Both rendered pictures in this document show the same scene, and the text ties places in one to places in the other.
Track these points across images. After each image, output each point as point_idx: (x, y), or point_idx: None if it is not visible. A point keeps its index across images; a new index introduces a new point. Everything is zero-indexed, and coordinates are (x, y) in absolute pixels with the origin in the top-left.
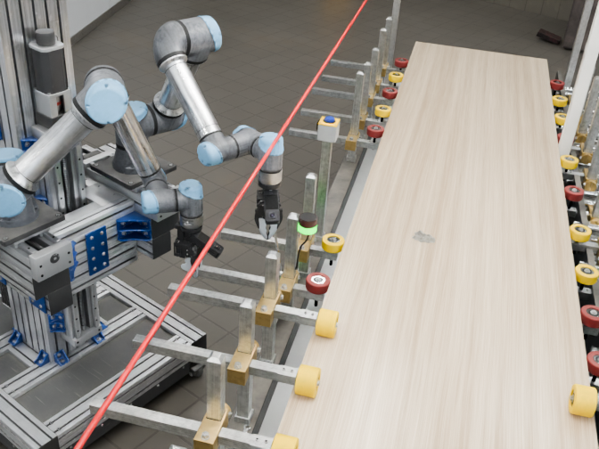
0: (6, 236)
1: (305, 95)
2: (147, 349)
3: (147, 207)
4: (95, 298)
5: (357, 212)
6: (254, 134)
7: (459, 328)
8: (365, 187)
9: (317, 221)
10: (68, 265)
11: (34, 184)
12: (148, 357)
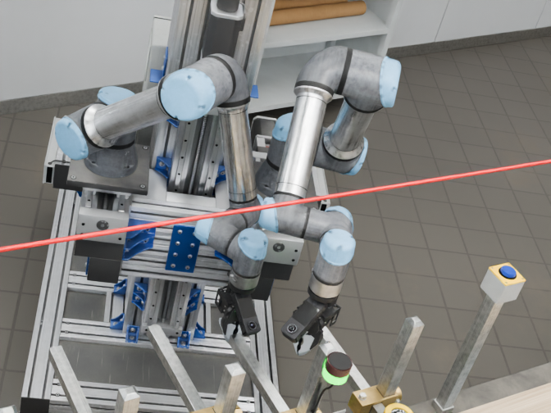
0: (76, 176)
1: (283, 203)
2: (54, 367)
3: (197, 231)
4: (184, 299)
5: (478, 409)
6: (337, 224)
7: None
8: (535, 390)
9: (445, 387)
10: (116, 240)
11: (102, 140)
12: (202, 397)
